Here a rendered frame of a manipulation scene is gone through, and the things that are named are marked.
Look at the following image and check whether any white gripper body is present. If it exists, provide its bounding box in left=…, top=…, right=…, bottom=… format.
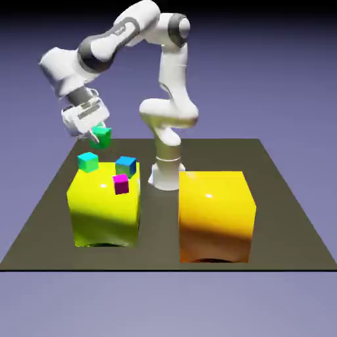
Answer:
left=61, top=97, right=111, bottom=138

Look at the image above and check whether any small green cube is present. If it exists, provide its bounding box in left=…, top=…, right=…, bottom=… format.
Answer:
left=89, top=125, right=113, bottom=150

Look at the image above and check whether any small cyan cube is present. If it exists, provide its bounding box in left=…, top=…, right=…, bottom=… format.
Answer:
left=77, top=151, right=100, bottom=174

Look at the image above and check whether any small blue cube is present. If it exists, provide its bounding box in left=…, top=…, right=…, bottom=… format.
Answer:
left=115, top=155, right=138, bottom=180

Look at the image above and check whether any small magenta cube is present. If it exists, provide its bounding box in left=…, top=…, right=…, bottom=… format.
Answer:
left=112, top=174, right=130, bottom=195

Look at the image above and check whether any large yellow box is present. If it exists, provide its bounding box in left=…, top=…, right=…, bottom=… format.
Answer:
left=66, top=161, right=141, bottom=248

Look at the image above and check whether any large orange box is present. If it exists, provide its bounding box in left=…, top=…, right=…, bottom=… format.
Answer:
left=178, top=170, right=257, bottom=264

